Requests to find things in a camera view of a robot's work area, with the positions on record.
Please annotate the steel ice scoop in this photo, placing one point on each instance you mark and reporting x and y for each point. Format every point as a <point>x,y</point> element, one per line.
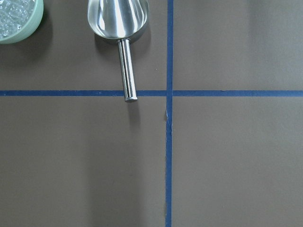
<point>120,22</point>

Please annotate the green bowl of ice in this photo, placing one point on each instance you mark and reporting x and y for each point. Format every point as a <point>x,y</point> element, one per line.
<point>19,19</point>

